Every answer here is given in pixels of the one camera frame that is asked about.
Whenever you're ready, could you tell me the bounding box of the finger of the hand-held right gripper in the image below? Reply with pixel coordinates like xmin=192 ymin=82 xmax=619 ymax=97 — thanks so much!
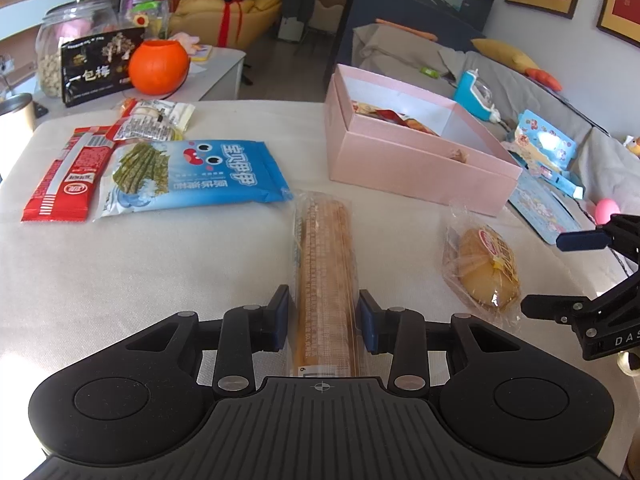
xmin=520 ymin=270 xmax=640 ymax=328
xmin=556 ymin=214 xmax=640 ymax=261

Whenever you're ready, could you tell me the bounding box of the clear bun packet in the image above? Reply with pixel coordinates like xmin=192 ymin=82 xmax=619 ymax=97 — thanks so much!
xmin=441 ymin=199 xmax=522 ymax=322

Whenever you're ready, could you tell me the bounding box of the blue seaweed packet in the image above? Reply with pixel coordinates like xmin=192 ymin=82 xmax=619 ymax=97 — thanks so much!
xmin=92 ymin=139 xmax=293 ymax=221

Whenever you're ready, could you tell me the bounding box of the white low cabinet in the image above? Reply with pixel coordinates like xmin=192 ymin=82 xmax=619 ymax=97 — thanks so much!
xmin=184 ymin=45 xmax=249 ymax=104

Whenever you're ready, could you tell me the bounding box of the glass jar with lid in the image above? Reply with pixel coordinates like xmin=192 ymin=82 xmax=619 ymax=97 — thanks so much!
xmin=36 ymin=0 xmax=120 ymax=99

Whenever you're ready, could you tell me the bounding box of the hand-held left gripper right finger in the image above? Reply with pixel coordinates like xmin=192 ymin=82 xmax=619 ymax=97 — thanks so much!
xmin=359 ymin=289 xmax=523 ymax=396

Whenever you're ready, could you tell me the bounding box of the orange pumpkin bucket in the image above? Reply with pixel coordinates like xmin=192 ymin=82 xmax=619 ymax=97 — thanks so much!
xmin=128 ymin=40 xmax=192 ymax=96

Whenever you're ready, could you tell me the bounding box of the colourful cartoon card box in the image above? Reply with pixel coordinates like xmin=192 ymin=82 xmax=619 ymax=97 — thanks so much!
xmin=512 ymin=110 xmax=584 ymax=199

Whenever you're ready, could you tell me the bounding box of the yellow cushion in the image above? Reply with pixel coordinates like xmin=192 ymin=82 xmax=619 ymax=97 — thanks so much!
xmin=470 ymin=38 xmax=542 ymax=74

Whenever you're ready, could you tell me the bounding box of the pink plush toy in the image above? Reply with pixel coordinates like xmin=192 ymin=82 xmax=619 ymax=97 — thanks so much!
xmin=172 ymin=32 xmax=202 ymax=54

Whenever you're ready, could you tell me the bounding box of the black plum packet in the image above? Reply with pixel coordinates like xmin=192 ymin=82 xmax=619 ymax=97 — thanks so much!
xmin=60 ymin=30 xmax=147 ymax=109

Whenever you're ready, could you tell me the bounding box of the blue cartoon sticker card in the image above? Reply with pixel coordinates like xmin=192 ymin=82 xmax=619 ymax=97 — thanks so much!
xmin=507 ymin=175 xmax=584 ymax=247

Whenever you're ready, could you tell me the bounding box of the long biscuit packet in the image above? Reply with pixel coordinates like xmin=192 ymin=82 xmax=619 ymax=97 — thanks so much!
xmin=289 ymin=189 xmax=362 ymax=379

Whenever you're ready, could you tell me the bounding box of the orange cushion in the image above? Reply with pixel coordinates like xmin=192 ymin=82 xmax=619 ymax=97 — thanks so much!
xmin=527 ymin=67 xmax=564 ymax=92

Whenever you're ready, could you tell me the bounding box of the pink gift box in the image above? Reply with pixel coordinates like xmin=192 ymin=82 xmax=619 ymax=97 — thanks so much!
xmin=323 ymin=63 xmax=524 ymax=217

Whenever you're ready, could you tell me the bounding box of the yellow sofa with red ribbon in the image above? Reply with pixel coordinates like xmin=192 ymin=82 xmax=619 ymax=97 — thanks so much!
xmin=169 ymin=0 xmax=284 ymax=52

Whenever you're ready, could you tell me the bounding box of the red snack packet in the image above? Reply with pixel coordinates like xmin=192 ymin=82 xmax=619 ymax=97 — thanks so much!
xmin=21 ymin=126 xmax=120 ymax=224

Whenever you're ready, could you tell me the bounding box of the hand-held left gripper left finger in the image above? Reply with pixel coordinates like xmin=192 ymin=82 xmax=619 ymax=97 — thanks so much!
xmin=120 ymin=285 xmax=291 ymax=396

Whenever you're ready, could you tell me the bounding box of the red roast chicken packet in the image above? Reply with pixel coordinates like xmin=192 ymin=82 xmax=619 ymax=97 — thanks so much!
xmin=350 ymin=100 xmax=442 ymax=137

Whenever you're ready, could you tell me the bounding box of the small white snack packet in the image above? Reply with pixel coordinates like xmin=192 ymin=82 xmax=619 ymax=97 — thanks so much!
xmin=112 ymin=99 xmax=196 ymax=142

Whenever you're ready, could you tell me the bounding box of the pink ball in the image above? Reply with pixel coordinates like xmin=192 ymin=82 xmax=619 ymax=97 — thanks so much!
xmin=593 ymin=198 xmax=621 ymax=226

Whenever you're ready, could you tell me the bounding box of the metal cup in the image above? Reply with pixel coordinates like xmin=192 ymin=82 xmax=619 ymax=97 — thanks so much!
xmin=0 ymin=92 xmax=37 ymax=134

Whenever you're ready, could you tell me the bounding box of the blue toy machine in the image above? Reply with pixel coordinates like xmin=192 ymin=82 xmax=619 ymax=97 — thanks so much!
xmin=453 ymin=68 xmax=502 ymax=124

